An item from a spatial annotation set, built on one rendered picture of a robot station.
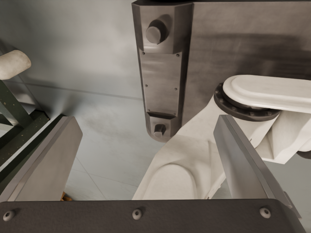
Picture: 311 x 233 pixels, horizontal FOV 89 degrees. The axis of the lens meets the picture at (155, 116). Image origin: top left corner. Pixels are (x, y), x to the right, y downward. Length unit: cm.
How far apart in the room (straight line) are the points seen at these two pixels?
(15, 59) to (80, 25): 43
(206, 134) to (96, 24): 61
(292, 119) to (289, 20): 21
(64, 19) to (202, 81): 62
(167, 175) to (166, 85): 36
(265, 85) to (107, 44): 60
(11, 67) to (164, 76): 80
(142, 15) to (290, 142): 44
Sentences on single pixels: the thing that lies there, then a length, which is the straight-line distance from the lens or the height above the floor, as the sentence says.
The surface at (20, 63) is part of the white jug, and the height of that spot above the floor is 6.
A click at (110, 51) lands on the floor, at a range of 78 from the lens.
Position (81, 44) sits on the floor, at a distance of 85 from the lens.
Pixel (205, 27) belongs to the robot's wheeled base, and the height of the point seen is 17.
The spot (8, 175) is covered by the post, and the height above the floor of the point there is 46.
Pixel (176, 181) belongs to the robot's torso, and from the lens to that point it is 21.
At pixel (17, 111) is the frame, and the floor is 14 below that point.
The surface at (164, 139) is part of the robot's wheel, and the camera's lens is 70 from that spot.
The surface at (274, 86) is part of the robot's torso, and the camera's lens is 42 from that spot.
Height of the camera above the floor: 62
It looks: 44 degrees down
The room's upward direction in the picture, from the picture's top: 158 degrees counter-clockwise
